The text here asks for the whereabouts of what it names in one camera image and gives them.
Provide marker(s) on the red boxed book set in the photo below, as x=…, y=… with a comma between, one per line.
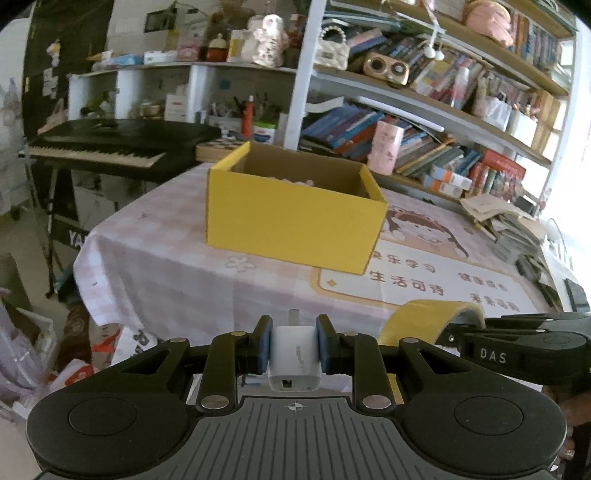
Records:
x=501, y=173

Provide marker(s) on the white jar with green lid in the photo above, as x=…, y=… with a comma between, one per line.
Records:
x=264, y=133

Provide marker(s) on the white ceramic figurine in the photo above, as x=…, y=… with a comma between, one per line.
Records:
x=268, y=41

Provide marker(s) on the keyboard stand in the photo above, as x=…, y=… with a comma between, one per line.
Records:
x=53, y=221

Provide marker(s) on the yellow tape roll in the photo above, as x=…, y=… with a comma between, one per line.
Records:
x=415, y=314

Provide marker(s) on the orange and white carton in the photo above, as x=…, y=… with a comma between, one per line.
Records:
x=441, y=187
x=452, y=179

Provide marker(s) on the orange and white plastic bag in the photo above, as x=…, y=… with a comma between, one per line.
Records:
x=115, y=350

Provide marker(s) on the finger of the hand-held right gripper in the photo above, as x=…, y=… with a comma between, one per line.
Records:
x=545, y=319
x=485, y=333

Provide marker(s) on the black smartphone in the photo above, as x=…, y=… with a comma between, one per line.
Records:
x=579, y=295

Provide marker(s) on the pink printed cylinder cup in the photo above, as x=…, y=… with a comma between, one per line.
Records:
x=385, y=147

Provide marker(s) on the white charger plug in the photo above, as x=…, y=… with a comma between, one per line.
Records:
x=295, y=355

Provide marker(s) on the small pink box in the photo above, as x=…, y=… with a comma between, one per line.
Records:
x=188, y=48

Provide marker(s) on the row of colourful books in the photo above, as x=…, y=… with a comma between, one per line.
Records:
x=415, y=60
x=341, y=124
x=540, y=41

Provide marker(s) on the checkered game board box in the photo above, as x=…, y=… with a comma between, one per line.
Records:
x=217, y=148

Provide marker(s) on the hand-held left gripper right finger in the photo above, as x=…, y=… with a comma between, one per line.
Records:
x=324, y=346

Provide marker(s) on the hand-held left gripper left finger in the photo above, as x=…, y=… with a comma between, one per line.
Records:
x=265, y=346

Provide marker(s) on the white storage bin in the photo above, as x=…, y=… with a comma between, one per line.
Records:
x=521, y=127

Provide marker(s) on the black picture frame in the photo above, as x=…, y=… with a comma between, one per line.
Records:
x=160, y=21

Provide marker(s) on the white box with red label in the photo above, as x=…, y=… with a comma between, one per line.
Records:
x=175, y=108

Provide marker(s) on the pile of papers and books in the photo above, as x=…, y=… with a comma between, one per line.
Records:
x=503, y=217

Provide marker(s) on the white bookshelf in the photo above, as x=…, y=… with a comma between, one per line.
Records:
x=302, y=69

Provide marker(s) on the red pen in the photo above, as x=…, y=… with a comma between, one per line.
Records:
x=248, y=117

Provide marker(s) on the black electronic keyboard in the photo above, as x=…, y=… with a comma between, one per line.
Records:
x=115, y=138

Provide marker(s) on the wooden retro speaker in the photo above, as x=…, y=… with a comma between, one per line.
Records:
x=385, y=68

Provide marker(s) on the pale lilac plastic bag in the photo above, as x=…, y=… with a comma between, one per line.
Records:
x=23, y=350

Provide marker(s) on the pale pink stuffed pillow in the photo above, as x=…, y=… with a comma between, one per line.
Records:
x=487, y=18

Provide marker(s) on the pink and blue gradient bottle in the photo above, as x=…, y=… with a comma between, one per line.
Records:
x=459, y=87

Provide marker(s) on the white quilted handbag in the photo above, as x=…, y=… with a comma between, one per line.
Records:
x=332, y=50

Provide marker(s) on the red round jar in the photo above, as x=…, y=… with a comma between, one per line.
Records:
x=217, y=50

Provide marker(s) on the dark door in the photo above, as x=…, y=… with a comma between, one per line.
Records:
x=69, y=27

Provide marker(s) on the yellow cardboard box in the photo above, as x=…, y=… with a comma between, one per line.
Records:
x=286, y=217

